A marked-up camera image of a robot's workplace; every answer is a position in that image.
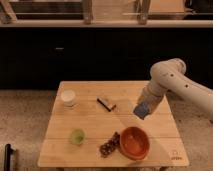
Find blue sponge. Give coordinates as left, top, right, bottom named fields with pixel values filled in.
left=133, top=102, right=149, bottom=120

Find black object on floor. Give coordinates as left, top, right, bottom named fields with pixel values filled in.
left=3, top=144, right=14, bottom=171

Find dark cabinet counter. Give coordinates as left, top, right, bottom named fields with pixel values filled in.
left=0, top=24, right=213, bottom=89

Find red bowl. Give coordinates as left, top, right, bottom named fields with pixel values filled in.
left=120, top=127, right=150, bottom=161

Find white cup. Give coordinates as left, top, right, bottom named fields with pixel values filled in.
left=60, top=90, right=76, bottom=106

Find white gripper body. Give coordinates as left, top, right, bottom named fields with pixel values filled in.
left=138, top=87, right=163, bottom=115

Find dark chocolate bar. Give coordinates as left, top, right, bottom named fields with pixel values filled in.
left=97, top=97, right=116, bottom=112

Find wooden table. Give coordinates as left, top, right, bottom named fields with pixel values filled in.
left=38, top=81, right=189, bottom=168

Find bunch of dark grapes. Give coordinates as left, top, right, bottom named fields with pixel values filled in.
left=99, top=132, right=120, bottom=158

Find green cup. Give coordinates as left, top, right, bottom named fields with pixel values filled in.
left=70, top=129, right=85, bottom=145

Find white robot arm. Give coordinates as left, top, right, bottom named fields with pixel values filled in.
left=134, top=58, right=213, bottom=121

